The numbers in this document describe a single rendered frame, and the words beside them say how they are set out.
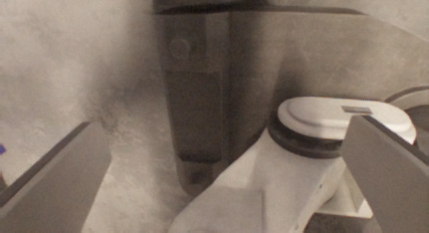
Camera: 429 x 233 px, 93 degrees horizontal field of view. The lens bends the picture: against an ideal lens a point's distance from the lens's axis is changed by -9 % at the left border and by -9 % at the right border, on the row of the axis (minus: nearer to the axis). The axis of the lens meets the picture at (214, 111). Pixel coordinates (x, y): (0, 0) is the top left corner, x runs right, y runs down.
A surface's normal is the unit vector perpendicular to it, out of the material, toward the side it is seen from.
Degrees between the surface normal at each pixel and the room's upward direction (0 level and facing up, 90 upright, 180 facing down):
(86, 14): 0
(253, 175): 90
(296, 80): 0
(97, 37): 0
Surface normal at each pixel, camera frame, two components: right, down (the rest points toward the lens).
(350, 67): -0.19, 0.50
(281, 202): -0.03, -0.86
